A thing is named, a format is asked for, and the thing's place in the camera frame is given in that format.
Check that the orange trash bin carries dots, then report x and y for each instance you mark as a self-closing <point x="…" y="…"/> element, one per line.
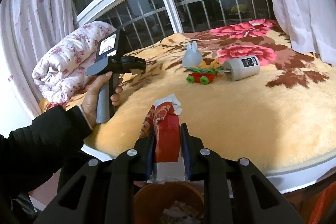
<point x="151" y="200"/>

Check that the grey rabbit figurine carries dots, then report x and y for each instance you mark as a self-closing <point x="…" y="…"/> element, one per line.
<point x="192" y="57"/>

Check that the black sleeved left forearm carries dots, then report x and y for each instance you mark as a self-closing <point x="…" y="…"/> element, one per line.
<point x="31" y="155"/>

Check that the yellow green toy car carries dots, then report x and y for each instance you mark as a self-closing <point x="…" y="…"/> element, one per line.
<point x="212" y="68"/>

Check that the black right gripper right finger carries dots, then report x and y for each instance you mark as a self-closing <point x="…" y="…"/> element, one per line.
<point x="191" y="147"/>

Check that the red green toy car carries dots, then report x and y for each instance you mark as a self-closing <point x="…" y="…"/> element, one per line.
<point x="202" y="78"/>

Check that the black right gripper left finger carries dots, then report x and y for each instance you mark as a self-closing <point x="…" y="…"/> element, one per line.
<point x="145" y="157"/>

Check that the white cylinder device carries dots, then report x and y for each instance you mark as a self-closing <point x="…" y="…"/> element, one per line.
<point x="240" y="68"/>

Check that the folded floral quilt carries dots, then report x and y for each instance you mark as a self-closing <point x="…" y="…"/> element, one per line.
<point x="60" y="73"/>

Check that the red tissue pack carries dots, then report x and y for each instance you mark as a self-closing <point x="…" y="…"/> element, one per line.
<point x="163" y="121"/>

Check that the white curtain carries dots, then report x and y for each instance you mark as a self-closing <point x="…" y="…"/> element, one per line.
<point x="29" y="28"/>
<point x="310" y="25"/>

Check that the yellow floral bed blanket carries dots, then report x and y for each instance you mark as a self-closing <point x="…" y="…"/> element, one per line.
<point x="282" y="118"/>

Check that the white right curtain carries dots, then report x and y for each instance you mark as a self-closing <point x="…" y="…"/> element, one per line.
<point x="310" y="25"/>

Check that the white left curtain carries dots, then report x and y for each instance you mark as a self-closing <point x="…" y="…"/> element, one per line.
<point x="29" y="28"/>

